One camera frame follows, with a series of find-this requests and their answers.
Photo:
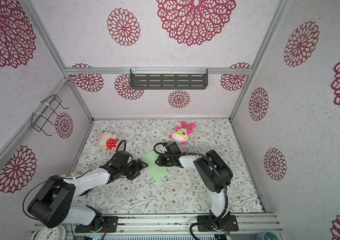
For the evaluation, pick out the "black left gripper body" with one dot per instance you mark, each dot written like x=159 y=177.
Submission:
x=129 y=169

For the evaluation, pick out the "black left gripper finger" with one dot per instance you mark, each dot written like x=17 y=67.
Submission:
x=141 y=164
x=133 y=176

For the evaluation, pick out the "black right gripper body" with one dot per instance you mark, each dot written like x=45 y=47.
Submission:
x=167 y=161

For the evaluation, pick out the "light green paper sheet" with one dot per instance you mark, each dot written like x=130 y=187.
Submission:
x=156 y=171

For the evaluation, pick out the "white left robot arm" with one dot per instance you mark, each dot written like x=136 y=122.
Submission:
x=53 y=205

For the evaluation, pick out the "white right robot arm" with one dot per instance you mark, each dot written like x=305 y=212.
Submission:
x=214 y=172

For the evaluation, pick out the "white pink owl plush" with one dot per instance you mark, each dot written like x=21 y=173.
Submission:
x=181 y=134

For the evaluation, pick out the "pink plush red dotted dress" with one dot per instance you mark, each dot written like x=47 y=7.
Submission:
x=108 y=141

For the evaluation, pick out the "white analog clock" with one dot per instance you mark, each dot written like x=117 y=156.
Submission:
x=56 y=233

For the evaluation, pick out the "teal cup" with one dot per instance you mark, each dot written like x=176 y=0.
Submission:
x=267 y=236

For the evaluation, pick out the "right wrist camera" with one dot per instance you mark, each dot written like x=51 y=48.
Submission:
x=172 y=148

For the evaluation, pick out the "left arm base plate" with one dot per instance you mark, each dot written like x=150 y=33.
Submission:
x=99 y=225

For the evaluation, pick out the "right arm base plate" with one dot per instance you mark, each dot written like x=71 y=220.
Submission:
x=228 y=223

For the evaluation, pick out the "grey wall shelf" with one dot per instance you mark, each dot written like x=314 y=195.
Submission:
x=168 y=80

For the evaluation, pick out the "black wire wall rack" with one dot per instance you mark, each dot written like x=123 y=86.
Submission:
x=44 y=116

